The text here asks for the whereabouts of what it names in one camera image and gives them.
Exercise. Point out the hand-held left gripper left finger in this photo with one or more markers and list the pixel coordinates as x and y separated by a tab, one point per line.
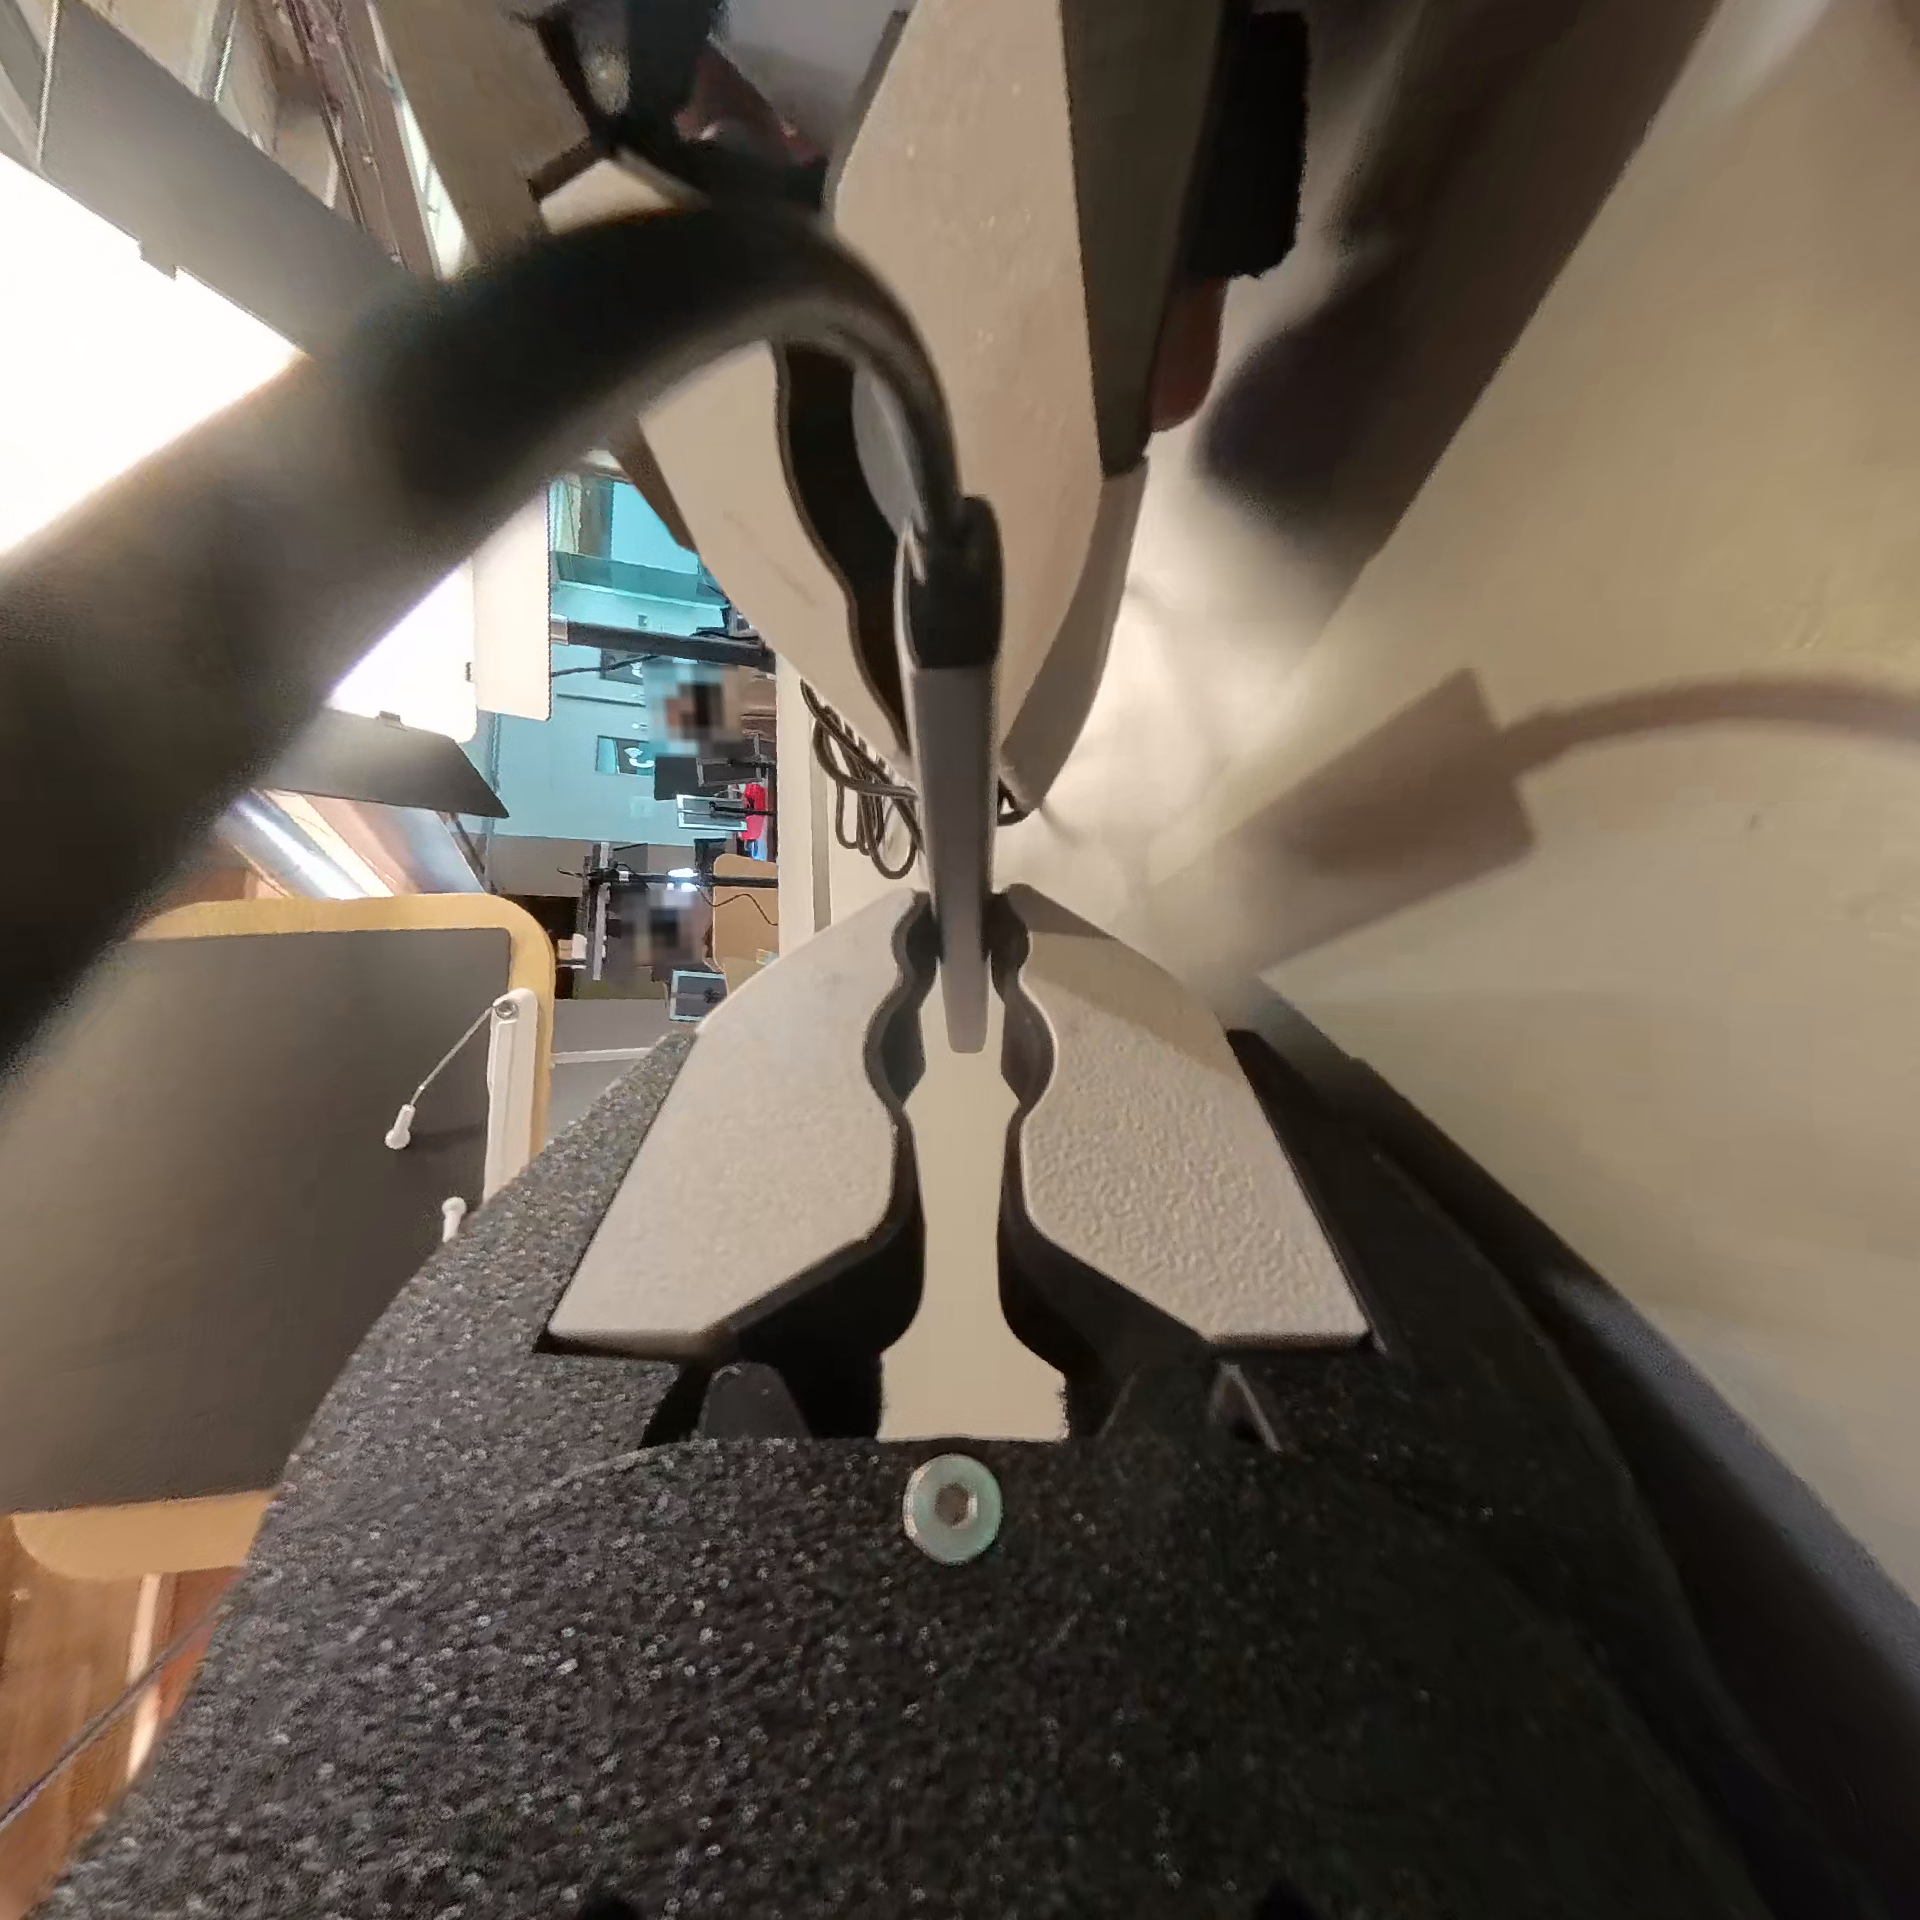
751	1154

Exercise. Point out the wooden-framed black board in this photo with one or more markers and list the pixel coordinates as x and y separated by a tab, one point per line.
224	1200

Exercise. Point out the person's right hand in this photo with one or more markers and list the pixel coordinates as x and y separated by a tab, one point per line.
1185	359

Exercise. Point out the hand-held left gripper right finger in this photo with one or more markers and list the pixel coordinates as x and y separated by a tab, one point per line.
1185	1154

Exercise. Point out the white panel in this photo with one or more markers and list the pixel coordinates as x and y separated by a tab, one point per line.
511	629

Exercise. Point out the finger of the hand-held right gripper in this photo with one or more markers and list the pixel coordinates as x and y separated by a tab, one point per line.
1021	300
734	495

